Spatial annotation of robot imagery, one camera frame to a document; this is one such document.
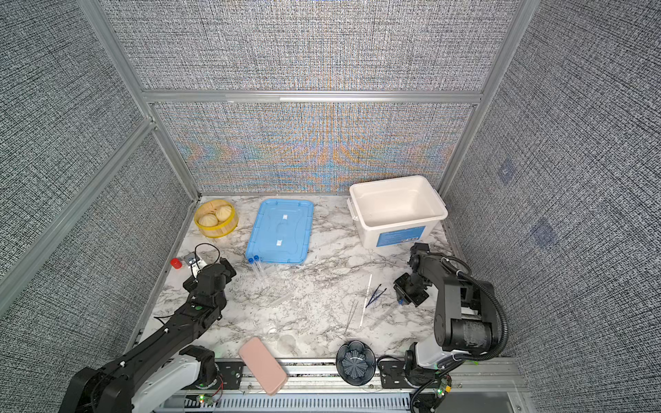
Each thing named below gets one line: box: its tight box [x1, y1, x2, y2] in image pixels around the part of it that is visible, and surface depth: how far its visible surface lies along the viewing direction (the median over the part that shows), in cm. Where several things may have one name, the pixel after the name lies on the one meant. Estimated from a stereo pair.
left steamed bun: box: [197, 213, 219, 228], surface depth 105 cm
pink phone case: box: [238, 336, 289, 396], surface depth 76 cm
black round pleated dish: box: [335, 339, 377, 387], surface depth 76 cm
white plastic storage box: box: [347, 175, 449, 249], surface depth 100 cm
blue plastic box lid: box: [246, 198, 315, 265], surface depth 109 cm
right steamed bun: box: [215, 204, 233, 222], surface depth 108 cm
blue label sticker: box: [376, 225, 427, 247], surface depth 99 cm
